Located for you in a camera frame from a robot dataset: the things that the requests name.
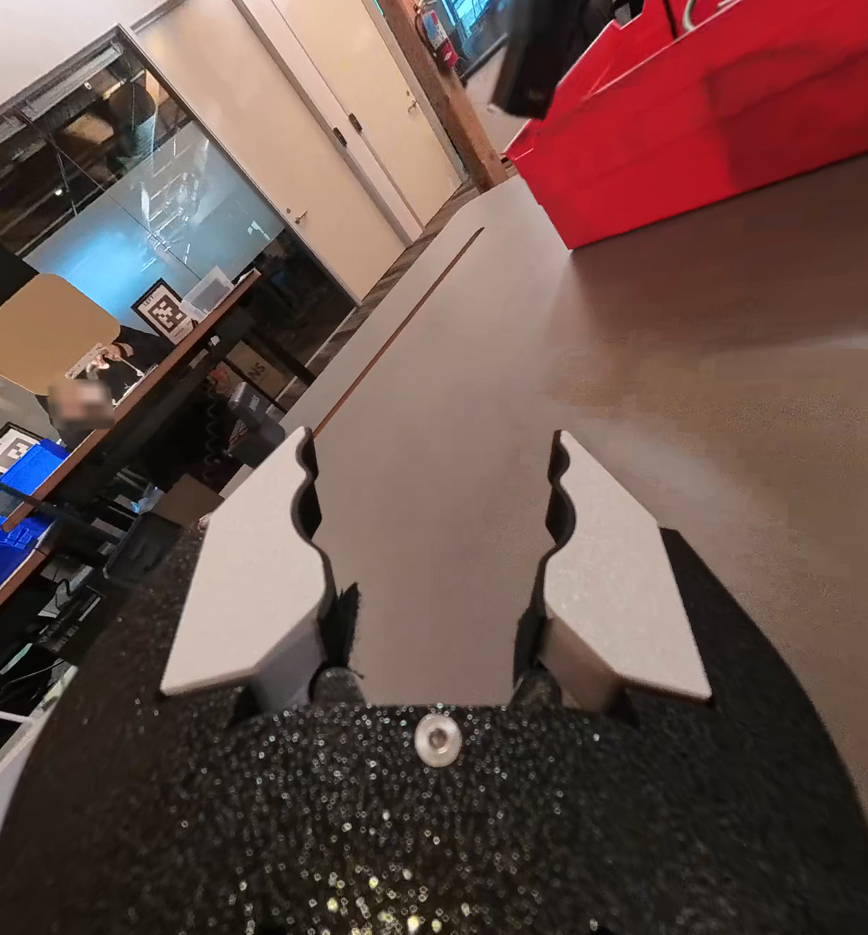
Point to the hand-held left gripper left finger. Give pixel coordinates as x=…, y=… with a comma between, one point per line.
x=251, y=584

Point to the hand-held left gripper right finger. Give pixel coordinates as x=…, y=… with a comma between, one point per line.
x=616, y=592

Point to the printed cardboard box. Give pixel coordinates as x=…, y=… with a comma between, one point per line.
x=258, y=367

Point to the wooden desk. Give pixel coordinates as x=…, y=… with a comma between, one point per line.
x=178, y=365

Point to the printed tag board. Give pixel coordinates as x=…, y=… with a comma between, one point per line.
x=163, y=310
x=6, y=453

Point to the clear plastic box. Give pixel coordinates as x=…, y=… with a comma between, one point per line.
x=207, y=288

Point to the glass partition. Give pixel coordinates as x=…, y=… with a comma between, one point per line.
x=149, y=219

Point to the red plastic bin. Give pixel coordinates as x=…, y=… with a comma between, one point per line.
x=696, y=131

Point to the white double door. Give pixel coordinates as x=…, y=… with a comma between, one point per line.
x=317, y=109

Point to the red fire extinguisher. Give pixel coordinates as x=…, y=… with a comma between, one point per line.
x=441, y=40

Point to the wooden post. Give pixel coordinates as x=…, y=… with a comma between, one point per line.
x=456, y=117

